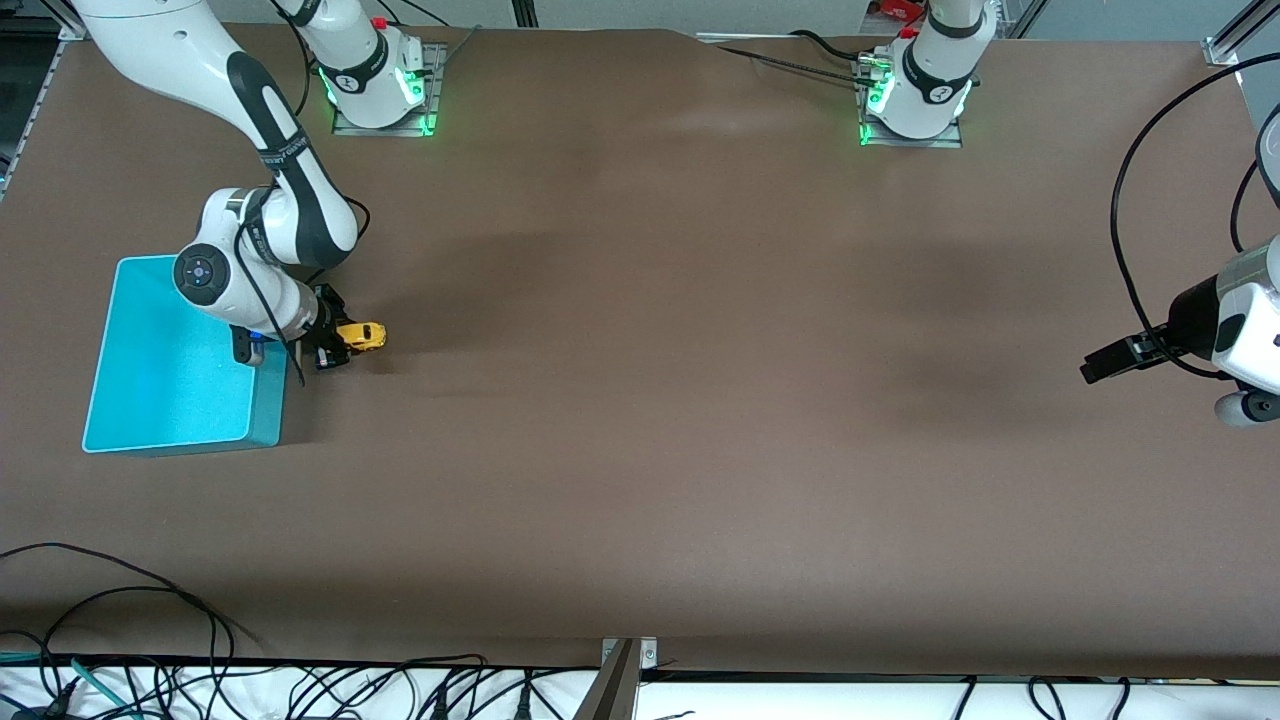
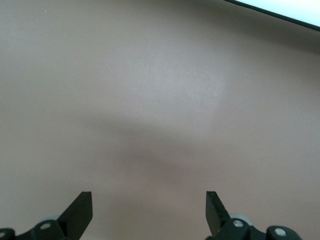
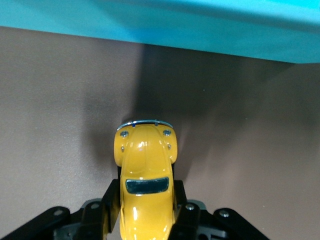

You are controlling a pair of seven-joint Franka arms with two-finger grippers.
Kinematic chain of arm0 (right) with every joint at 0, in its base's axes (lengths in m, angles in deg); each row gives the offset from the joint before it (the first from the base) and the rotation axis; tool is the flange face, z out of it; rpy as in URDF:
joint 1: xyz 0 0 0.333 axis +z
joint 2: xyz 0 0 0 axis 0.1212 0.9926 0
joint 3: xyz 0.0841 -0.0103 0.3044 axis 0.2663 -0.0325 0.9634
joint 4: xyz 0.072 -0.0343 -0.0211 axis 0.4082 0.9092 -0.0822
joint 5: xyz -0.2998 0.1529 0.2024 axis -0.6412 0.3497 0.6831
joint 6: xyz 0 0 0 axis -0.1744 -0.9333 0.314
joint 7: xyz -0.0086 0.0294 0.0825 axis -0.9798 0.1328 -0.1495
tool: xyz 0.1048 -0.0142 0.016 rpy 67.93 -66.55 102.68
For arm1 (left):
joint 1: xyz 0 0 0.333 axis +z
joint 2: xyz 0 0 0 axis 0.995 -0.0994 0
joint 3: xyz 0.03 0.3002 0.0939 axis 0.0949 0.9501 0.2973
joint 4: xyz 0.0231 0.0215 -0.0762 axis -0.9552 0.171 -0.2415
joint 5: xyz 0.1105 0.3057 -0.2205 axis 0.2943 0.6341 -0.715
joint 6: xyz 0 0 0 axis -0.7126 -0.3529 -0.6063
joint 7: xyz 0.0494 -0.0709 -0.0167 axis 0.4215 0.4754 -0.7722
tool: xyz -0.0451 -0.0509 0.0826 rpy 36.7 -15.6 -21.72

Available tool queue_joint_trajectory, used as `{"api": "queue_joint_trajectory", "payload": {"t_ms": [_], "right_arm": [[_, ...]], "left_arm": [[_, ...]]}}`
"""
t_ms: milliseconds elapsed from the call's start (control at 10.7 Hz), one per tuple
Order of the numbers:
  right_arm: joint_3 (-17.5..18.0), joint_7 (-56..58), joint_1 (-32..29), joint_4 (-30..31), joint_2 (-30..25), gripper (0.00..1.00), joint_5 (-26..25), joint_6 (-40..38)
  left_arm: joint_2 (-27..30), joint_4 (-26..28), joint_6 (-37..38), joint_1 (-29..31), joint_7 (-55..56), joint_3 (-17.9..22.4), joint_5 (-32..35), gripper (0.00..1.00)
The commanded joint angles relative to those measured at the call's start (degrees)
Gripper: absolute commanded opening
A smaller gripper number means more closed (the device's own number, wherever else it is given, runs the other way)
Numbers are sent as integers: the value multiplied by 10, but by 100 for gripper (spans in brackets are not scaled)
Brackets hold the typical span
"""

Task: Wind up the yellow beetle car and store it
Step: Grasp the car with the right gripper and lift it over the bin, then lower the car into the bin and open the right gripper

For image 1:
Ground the turquoise plastic bin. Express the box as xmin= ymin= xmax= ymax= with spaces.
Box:
xmin=82 ymin=255 xmax=291 ymax=456

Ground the dark metal beam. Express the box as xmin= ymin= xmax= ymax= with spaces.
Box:
xmin=572 ymin=640 xmax=641 ymax=720

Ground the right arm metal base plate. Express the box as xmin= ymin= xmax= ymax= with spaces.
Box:
xmin=332 ymin=43 xmax=448 ymax=138

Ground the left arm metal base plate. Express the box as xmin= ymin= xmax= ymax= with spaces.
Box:
xmin=852 ymin=55 xmax=964 ymax=149

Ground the aluminium frame profile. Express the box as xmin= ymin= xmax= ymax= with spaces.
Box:
xmin=1205 ymin=0 xmax=1280 ymax=67
xmin=40 ymin=0 xmax=89 ymax=41

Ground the long black cable loop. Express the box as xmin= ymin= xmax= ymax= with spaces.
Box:
xmin=0 ymin=543 xmax=263 ymax=691

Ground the teal cable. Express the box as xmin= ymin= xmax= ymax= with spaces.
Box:
xmin=68 ymin=655 xmax=133 ymax=720

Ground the metal table bracket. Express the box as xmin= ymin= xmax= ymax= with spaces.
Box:
xmin=600 ymin=637 xmax=659 ymax=669

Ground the left arm base black cable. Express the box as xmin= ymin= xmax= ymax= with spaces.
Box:
xmin=715 ymin=30 xmax=883 ymax=87

